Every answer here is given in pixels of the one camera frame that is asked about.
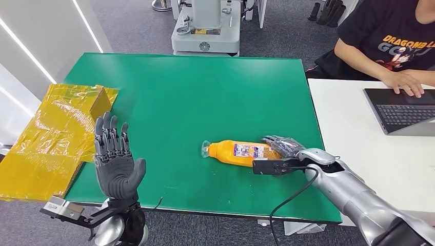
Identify white machine base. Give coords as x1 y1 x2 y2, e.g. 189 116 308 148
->
171 0 243 57

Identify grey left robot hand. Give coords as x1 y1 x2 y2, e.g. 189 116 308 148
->
94 111 147 201

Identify chrome round stand base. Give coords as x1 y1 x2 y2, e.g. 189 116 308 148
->
151 0 173 12

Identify white desk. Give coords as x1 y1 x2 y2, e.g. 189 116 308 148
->
307 78 435 236

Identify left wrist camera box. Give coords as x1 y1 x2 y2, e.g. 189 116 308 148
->
40 196 86 221

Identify yellow taped cardboard box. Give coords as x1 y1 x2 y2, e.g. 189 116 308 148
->
0 84 120 202

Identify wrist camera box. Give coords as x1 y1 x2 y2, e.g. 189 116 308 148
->
252 158 301 176
40 196 86 221

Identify person's right hand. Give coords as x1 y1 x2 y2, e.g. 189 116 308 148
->
380 69 425 99

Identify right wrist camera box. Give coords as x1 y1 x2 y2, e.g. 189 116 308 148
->
252 158 301 176

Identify black leaning objects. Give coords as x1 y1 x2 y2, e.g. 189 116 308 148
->
307 0 347 28

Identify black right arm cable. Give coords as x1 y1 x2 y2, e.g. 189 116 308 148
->
269 166 320 246

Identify orange labelled bottle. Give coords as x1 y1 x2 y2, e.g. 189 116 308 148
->
201 139 283 168

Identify green table mat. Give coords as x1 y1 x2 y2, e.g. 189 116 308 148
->
64 52 343 225

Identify person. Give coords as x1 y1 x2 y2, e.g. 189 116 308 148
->
305 0 435 99

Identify dark grey laptop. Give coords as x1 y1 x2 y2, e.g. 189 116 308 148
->
363 88 435 137

